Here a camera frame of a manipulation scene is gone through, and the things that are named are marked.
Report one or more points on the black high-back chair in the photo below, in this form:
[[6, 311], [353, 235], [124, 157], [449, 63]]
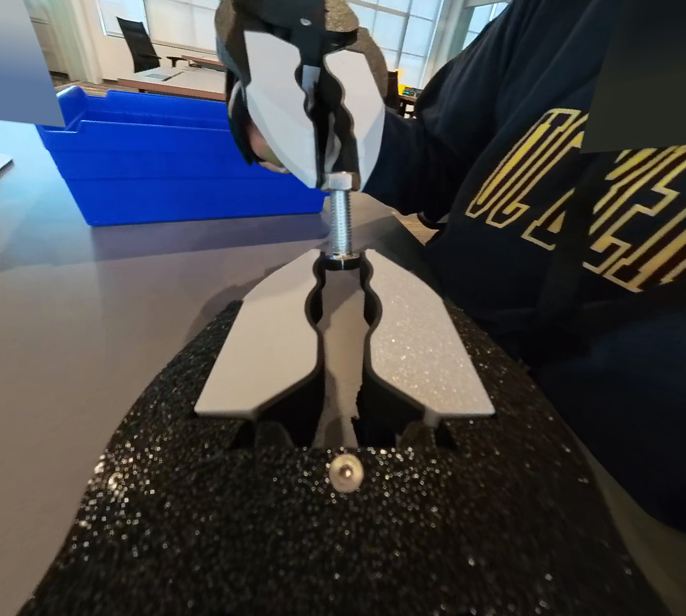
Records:
[[136, 45]]

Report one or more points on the metal hex nut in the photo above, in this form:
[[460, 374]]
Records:
[[340, 255]]

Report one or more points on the silver hex bolt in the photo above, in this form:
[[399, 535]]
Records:
[[339, 219]]

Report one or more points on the cluttered equipment desk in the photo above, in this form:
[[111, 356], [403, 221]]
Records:
[[410, 91]]

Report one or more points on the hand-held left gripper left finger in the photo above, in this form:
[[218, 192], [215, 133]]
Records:
[[262, 348]]

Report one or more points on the person's navy printed sweatshirt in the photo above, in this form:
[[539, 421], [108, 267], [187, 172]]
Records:
[[509, 294]]

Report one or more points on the blue plastic bin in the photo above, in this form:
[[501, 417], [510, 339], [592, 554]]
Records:
[[161, 171]]

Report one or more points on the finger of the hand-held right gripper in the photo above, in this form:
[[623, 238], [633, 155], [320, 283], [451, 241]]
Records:
[[273, 102], [367, 112]]

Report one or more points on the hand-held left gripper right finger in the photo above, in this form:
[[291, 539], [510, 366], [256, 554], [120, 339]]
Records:
[[423, 353]]

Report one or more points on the pale office desk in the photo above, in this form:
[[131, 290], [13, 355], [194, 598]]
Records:
[[177, 80]]

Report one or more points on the person's right hand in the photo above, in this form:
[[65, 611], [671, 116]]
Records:
[[263, 152]]

